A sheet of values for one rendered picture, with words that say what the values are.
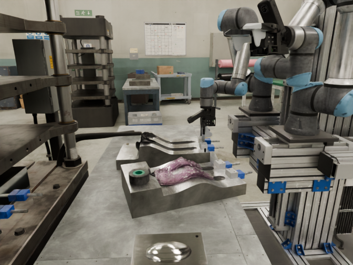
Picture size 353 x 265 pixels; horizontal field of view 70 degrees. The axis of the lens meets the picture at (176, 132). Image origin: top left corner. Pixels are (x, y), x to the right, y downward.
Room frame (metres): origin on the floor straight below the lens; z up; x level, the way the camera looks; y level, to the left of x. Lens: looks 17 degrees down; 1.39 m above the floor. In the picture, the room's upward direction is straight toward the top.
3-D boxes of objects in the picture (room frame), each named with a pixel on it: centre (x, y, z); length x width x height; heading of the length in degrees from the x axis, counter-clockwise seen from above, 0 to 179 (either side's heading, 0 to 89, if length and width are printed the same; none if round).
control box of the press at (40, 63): (1.56, 0.78, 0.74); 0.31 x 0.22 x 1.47; 2
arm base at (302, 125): (1.15, -0.59, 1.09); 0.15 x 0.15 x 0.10
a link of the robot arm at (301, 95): (1.14, -0.59, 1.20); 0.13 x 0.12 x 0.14; 30
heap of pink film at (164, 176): (1.03, -0.02, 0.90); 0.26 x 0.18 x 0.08; 110
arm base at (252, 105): (1.64, -0.55, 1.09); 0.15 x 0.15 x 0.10
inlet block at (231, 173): (1.07, -0.30, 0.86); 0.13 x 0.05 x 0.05; 110
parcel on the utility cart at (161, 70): (7.28, 0.31, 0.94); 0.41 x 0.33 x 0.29; 105
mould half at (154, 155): (1.37, 0.08, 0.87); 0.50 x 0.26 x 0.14; 92
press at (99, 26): (5.61, 1.83, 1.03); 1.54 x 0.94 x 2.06; 8
